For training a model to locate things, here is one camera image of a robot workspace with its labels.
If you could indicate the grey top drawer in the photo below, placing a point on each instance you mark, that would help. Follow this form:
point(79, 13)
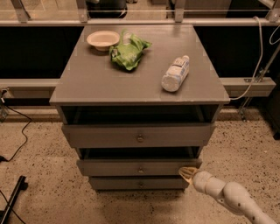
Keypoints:
point(133, 136)

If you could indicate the beige paper bowl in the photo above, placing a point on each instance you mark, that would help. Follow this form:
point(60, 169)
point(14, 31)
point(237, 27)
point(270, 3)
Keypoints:
point(103, 40)

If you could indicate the green chip bag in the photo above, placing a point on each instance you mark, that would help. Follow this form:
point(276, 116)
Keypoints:
point(128, 52)

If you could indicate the grey drawer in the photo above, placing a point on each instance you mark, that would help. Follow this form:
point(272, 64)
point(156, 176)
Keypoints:
point(133, 136)
point(137, 183)
point(128, 162)

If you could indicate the black metal floor stand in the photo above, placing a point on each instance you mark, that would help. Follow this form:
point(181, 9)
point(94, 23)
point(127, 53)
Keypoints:
point(20, 186)

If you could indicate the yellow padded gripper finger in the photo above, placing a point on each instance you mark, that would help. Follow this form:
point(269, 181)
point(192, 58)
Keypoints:
point(188, 173)

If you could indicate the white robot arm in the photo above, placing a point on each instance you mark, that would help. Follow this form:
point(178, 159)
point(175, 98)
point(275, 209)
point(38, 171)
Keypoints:
point(233, 196)

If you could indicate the grey wooden drawer cabinet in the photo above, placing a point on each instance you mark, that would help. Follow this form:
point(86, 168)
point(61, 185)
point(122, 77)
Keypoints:
point(94, 90)

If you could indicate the grey metal railing frame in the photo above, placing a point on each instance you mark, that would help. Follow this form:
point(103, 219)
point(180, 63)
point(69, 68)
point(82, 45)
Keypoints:
point(143, 12)

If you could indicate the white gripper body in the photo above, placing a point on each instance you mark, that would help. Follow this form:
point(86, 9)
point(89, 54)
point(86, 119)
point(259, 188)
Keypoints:
point(199, 178)

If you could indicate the grey bottom drawer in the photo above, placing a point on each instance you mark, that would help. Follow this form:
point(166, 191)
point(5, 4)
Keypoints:
point(137, 183)

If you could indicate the white plastic bottle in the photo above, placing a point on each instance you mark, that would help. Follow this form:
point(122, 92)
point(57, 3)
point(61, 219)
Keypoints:
point(176, 74)

